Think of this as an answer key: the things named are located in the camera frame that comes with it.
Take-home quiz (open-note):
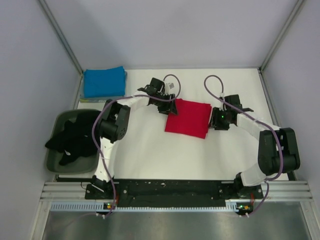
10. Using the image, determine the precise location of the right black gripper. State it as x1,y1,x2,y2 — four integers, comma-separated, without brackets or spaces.
208,107,232,131

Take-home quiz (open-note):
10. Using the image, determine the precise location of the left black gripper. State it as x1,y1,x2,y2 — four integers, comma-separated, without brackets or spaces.
154,93,178,116

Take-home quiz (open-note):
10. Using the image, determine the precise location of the red t shirt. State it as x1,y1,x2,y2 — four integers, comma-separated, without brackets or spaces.
164,98,212,139

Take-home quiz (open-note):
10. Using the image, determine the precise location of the black t shirt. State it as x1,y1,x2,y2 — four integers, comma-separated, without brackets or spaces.
45,110,100,166

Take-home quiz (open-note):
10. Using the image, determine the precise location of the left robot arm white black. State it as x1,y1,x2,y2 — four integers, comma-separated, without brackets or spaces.
91,77,181,199

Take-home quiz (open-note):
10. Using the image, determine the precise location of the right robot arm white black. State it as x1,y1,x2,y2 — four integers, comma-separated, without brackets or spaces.
208,93,301,198

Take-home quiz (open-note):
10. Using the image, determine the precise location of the folded blue t shirt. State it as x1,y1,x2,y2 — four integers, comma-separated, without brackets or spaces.
83,66,127,99

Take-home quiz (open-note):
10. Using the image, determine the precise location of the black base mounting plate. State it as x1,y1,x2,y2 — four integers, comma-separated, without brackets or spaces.
85,179,263,208

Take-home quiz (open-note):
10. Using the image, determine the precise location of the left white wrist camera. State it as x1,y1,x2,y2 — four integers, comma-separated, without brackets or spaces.
164,82,175,95

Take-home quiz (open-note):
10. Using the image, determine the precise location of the aluminium frame rail front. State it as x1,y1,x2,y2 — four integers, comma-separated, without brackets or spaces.
40,180,313,202

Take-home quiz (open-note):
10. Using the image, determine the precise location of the right aluminium corner post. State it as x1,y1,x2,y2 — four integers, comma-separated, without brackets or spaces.
258,0,307,72

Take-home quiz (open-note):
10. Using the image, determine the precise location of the aluminium corner post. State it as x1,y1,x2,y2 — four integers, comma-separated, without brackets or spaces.
37,0,83,75
258,0,307,72

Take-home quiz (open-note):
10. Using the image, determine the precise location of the grey slotted cable duct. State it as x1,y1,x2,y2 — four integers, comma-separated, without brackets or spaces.
50,200,244,213

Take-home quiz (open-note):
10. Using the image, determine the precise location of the left aluminium corner post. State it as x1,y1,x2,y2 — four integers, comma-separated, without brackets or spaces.
37,0,83,75

